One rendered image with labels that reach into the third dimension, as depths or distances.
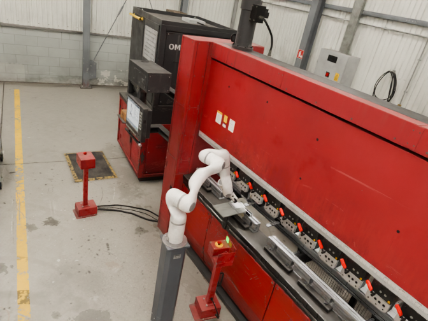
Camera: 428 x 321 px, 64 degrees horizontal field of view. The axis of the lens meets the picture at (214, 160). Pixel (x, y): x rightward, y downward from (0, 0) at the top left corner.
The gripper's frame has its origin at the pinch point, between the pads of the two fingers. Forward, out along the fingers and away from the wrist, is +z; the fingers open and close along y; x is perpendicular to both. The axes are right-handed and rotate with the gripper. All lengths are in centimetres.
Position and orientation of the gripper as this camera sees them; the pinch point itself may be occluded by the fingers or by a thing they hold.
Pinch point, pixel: (234, 200)
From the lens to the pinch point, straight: 317.0
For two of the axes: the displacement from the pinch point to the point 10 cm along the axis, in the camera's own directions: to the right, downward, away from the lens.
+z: 3.9, 6.0, 6.9
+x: -7.5, 6.5, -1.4
